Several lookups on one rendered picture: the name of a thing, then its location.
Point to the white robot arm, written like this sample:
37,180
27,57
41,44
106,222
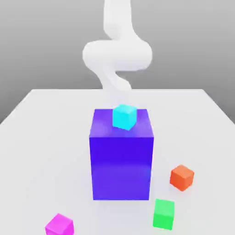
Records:
117,55

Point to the small cyan cube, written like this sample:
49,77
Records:
124,117

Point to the small orange cube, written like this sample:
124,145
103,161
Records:
180,178

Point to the small green cube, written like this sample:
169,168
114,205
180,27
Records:
163,214

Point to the small magenta cube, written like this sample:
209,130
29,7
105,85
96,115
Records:
59,225

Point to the large purple box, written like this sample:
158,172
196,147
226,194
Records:
121,165

